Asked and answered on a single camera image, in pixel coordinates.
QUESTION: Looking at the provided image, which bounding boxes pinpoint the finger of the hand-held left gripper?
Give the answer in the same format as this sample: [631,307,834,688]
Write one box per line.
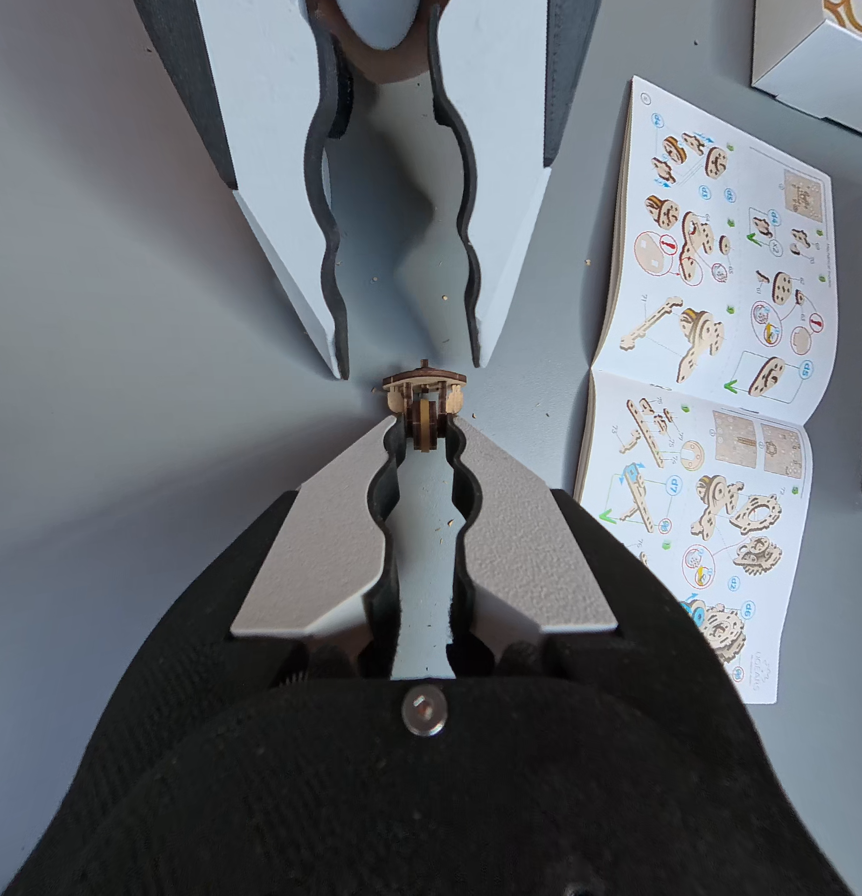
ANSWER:
[192,0,351,381]
[428,0,552,370]

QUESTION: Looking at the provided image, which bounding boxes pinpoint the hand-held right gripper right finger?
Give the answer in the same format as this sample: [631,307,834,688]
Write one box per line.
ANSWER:
[445,419,621,679]

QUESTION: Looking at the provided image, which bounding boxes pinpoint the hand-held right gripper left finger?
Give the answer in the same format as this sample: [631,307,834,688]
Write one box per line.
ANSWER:
[228,416,407,679]

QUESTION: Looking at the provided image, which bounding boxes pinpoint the wooden gear model assembly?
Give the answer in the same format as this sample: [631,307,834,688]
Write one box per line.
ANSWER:
[382,359,468,456]

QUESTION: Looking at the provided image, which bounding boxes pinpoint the grey desk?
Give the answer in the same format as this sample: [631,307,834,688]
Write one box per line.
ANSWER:
[0,0,862,896]

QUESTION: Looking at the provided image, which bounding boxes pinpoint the illustrated instruction booklet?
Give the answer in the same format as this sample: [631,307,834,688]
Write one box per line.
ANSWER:
[573,76,834,704]

